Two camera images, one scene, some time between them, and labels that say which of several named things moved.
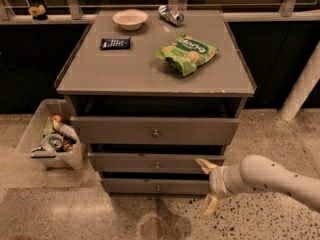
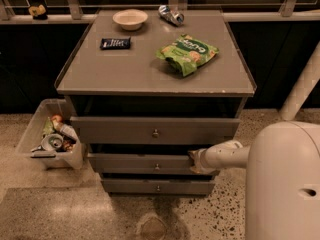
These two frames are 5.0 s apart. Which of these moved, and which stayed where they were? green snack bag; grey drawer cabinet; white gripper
Moved: white gripper
Stayed: grey drawer cabinet; green snack bag
